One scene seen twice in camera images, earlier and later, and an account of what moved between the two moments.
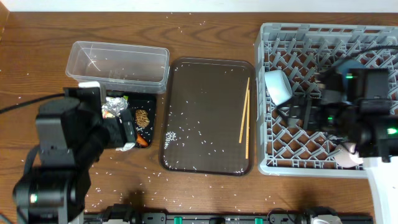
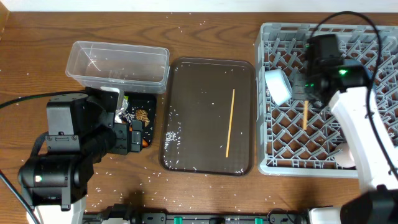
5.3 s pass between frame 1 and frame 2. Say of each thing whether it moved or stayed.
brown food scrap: stayed
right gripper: moved
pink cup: stayed
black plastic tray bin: stayed
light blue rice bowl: stayed
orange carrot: stayed
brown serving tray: stayed
